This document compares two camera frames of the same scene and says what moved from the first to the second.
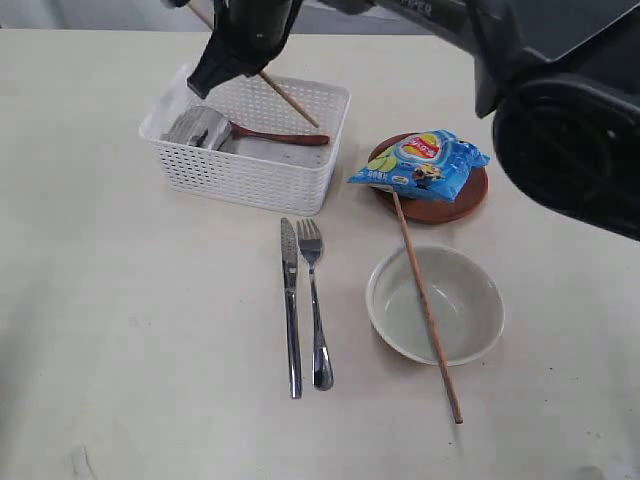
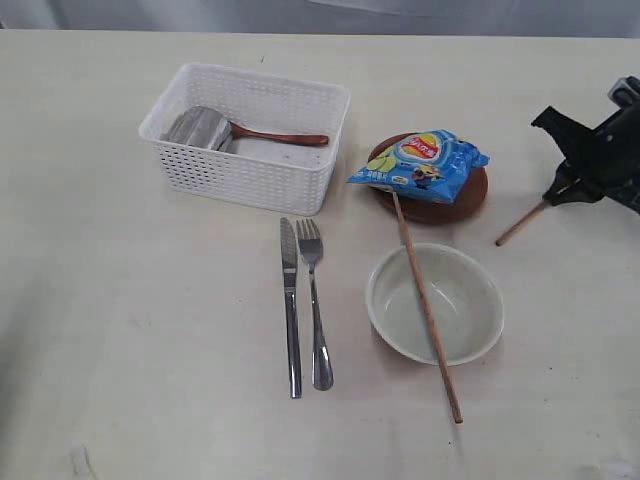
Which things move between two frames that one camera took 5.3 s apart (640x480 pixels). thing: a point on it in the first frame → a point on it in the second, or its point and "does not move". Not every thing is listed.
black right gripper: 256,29 → 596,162
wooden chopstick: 424,311 does not move
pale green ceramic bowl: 465,302 does not move
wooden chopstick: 193,5 → 521,223
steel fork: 310,246 does not move
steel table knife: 290,256 does not move
